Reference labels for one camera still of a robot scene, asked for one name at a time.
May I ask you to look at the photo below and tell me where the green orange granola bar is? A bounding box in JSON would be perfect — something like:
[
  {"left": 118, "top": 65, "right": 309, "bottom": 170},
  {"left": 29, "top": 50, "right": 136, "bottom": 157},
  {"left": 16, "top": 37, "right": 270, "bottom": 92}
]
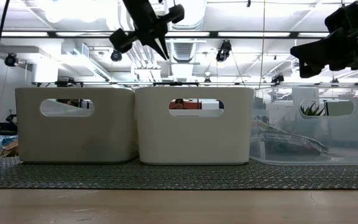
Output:
[{"left": 257, "top": 136, "right": 326, "bottom": 156}]

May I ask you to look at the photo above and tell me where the small artificial green plant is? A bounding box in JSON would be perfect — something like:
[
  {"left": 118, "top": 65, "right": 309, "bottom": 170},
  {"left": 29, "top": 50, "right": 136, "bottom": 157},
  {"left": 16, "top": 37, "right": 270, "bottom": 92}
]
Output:
[{"left": 300, "top": 101, "right": 326, "bottom": 117}]

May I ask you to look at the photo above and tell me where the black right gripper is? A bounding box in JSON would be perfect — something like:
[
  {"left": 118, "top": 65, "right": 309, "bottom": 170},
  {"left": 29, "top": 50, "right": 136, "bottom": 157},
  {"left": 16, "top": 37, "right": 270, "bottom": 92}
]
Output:
[{"left": 290, "top": 1, "right": 358, "bottom": 78}]

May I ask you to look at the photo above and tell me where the silver ventilation duct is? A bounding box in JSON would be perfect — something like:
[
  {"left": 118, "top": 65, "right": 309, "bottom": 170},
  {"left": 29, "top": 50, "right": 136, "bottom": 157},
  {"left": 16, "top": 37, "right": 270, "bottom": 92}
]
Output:
[{"left": 163, "top": 0, "right": 208, "bottom": 63}]

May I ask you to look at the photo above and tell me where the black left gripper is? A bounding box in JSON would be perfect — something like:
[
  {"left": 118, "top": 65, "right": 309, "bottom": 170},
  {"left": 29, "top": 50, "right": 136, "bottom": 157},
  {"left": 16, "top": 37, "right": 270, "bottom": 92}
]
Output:
[{"left": 109, "top": 3, "right": 186, "bottom": 60}]

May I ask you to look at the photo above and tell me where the red office partition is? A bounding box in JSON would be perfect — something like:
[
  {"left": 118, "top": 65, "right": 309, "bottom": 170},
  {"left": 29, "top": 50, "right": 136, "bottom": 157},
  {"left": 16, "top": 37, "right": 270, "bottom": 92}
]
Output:
[{"left": 169, "top": 101, "right": 202, "bottom": 110}]

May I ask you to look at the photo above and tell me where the black metal frame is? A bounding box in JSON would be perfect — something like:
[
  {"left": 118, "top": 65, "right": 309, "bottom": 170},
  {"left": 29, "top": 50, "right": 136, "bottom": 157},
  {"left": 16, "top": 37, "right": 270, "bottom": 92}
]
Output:
[{"left": 0, "top": 30, "right": 358, "bottom": 88}]

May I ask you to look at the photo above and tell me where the clear plastic bin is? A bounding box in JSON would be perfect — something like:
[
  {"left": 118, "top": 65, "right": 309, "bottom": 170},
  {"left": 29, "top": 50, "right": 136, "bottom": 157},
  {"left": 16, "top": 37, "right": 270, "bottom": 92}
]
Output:
[{"left": 249, "top": 86, "right": 358, "bottom": 166}]

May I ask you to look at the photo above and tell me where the dark ribbed placemat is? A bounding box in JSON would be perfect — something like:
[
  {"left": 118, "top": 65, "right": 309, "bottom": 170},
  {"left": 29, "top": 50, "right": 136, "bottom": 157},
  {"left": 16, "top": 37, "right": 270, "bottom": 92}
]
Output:
[{"left": 0, "top": 156, "right": 358, "bottom": 190}]

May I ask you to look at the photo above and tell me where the white plastic bin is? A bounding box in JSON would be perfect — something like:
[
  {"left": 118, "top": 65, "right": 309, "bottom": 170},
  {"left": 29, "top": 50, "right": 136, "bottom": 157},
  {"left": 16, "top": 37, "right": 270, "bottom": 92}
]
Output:
[{"left": 134, "top": 86, "right": 255, "bottom": 166}]

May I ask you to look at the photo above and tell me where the grey plastic bin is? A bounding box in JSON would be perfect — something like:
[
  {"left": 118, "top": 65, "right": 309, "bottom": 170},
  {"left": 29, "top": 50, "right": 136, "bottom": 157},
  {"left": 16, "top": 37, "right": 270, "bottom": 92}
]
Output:
[{"left": 14, "top": 86, "right": 139, "bottom": 165}]

